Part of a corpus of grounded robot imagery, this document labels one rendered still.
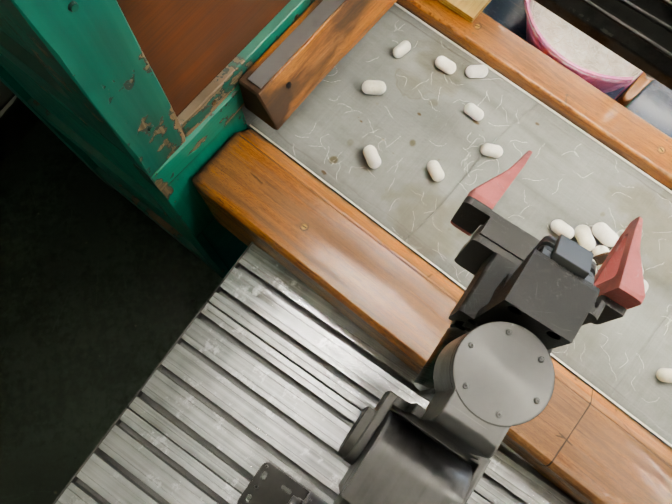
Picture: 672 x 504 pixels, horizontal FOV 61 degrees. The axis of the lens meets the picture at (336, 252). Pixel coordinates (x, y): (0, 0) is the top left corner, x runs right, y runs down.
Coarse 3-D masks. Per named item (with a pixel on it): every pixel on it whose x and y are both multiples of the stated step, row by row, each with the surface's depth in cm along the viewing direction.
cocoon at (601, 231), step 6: (600, 222) 78; (594, 228) 78; (600, 228) 77; (606, 228) 77; (594, 234) 78; (600, 234) 77; (606, 234) 77; (612, 234) 77; (600, 240) 78; (606, 240) 77; (612, 240) 77; (606, 246) 78; (612, 246) 78
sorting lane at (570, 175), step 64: (384, 64) 86; (256, 128) 83; (320, 128) 83; (384, 128) 83; (448, 128) 83; (512, 128) 83; (576, 128) 83; (384, 192) 80; (448, 192) 81; (512, 192) 81; (576, 192) 81; (640, 192) 81; (448, 256) 78; (640, 320) 76; (640, 384) 74
